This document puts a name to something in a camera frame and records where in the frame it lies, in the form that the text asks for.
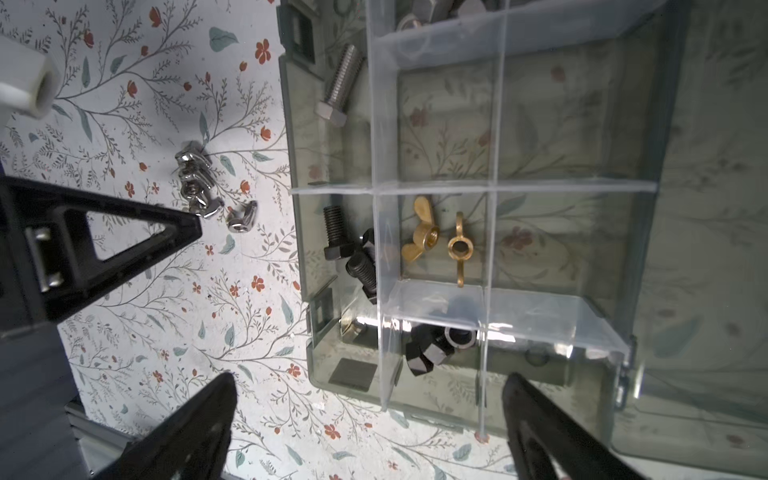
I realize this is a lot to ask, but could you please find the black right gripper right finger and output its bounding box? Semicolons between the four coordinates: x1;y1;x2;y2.
502;373;641;479

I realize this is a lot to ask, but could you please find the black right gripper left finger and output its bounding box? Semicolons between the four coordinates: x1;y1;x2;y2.
96;372;237;480

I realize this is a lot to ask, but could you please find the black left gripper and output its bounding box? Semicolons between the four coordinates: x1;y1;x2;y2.
0;175;204;337

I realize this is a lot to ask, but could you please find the small black nut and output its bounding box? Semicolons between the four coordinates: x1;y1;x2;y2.
444;327;477;350
405;324;455;377

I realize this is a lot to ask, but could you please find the silver flange nut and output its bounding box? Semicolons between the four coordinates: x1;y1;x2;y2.
178;168;215;197
185;193;224;219
175;141;212;169

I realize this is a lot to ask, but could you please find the silver wing nut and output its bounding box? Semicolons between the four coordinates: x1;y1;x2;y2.
227;201;258;233

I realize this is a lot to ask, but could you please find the brass wing nut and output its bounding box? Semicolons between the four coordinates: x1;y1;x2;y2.
447;212;474;288
401;196;440;263

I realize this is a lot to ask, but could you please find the black hex bolt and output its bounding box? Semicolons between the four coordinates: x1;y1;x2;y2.
346;228;377;305
323;205;356;261

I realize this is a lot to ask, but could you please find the translucent green organizer box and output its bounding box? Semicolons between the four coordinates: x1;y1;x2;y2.
277;1;767;478

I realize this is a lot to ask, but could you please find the silver hex bolt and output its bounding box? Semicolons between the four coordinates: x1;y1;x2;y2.
315;44;364;128

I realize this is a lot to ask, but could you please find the shiny silver nut pair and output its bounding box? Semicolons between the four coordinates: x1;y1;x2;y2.
396;0;487;31

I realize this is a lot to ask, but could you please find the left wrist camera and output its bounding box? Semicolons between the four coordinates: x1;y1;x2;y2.
0;36;60;127

